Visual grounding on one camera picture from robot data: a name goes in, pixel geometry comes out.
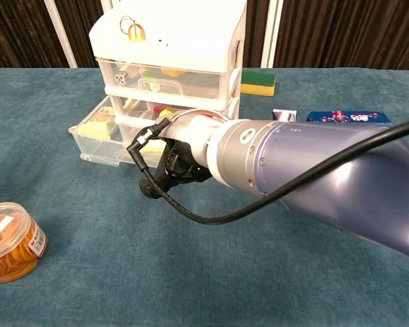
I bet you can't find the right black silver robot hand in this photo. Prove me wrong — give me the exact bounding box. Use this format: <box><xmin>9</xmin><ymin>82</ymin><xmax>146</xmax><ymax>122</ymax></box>
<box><xmin>138</xmin><ymin>109</ymin><xmax>231</xmax><ymax>199</ymax></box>

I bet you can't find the small pale yellow item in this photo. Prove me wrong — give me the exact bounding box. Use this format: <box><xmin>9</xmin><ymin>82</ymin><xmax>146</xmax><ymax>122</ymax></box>
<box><xmin>143</xmin><ymin>139</ymin><xmax>168</xmax><ymax>154</ymax></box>

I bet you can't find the clear lowest drawer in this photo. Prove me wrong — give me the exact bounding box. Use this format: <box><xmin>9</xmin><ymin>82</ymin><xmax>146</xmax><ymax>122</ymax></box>
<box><xmin>67</xmin><ymin>95</ymin><xmax>173</xmax><ymax>168</ymax></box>

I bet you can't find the white plastic drawer cabinet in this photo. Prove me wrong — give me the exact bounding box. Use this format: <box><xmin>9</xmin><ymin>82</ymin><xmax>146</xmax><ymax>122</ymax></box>
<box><xmin>89</xmin><ymin>0</ymin><xmax>248</xmax><ymax>153</ymax></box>

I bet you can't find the clear highest drawer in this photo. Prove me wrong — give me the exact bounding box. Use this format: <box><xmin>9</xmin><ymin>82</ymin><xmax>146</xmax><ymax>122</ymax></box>
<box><xmin>97</xmin><ymin>57</ymin><xmax>228</xmax><ymax>102</ymax></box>

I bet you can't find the yellow red toy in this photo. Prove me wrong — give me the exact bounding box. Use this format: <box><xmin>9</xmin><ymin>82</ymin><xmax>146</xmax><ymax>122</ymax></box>
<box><xmin>153</xmin><ymin>105</ymin><xmax>174</xmax><ymax>119</ymax></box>

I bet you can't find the yellow toy block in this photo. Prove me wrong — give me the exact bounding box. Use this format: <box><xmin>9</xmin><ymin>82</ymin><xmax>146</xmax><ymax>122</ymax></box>
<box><xmin>161</xmin><ymin>67</ymin><xmax>187</xmax><ymax>78</ymax></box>

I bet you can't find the green white marker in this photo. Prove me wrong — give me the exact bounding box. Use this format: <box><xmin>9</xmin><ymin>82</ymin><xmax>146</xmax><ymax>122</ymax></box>
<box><xmin>139</xmin><ymin>69</ymin><xmax>161</xmax><ymax>93</ymax></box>

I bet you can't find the green yellow sponge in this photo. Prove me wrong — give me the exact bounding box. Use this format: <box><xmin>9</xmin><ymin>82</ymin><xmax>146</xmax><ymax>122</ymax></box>
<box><xmin>241</xmin><ymin>70</ymin><xmax>277</xmax><ymax>97</ymax></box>

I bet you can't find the yellow-green snack packet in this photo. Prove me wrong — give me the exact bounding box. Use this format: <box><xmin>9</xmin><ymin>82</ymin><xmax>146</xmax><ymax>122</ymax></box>
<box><xmin>75</xmin><ymin>106</ymin><xmax>119</xmax><ymax>139</ymax></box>

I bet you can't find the purple toothpaste tube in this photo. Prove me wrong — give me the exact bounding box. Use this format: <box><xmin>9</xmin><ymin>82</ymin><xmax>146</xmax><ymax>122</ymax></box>
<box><xmin>271</xmin><ymin>108</ymin><xmax>298</xmax><ymax>123</ymax></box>

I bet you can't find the dark blue printed box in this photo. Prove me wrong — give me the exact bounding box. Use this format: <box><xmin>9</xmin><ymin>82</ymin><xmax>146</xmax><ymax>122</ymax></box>
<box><xmin>306</xmin><ymin>110</ymin><xmax>395</xmax><ymax>129</ymax></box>

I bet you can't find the teal table cloth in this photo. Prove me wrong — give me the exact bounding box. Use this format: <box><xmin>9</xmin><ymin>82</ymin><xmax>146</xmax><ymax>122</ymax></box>
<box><xmin>0</xmin><ymin>67</ymin><xmax>409</xmax><ymax>327</ymax></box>

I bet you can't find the dark brown pleated curtain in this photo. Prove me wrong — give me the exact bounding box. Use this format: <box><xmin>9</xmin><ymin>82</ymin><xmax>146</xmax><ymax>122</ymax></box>
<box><xmin>0</xmin><ymin>0</ymin><xmax>409</xmax><ymax>72</ymax></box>

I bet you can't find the clear jar of rubber bands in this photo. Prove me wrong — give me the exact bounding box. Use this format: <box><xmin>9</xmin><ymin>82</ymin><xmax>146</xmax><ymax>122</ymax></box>
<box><xmin>0</xmin><ymin>202</ymin><xmax>48</xmax><ymax>283</ymax></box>

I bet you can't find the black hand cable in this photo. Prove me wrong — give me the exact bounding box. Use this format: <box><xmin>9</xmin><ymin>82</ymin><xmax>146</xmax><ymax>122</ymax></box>
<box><xmin>125</xmin><ymin>117</ymin><xmax>409</xmax><ymax>225</ymax></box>

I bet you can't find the gold bell with red ring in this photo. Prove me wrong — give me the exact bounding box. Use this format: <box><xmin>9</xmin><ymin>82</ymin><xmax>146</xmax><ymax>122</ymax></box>
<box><xmin>119</xmin><ymin>16</ymin><xmax>147</xmax><ymax>43</ymax></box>

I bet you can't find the white frame post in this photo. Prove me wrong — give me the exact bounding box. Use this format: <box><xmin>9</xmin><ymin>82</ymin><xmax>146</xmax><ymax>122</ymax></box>
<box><xmin>43</xmin><ymin>0</ymin><xmax>78</xmax><ymax>68</ymax></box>
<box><xmin>100</xmin><ymin>0</ymin><xmax>119</xmax><ymax>20</ymax></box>
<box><xmin>260</xmin><ymin>0</ymin><xmax>284</xmax><ymax>68</ymax></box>

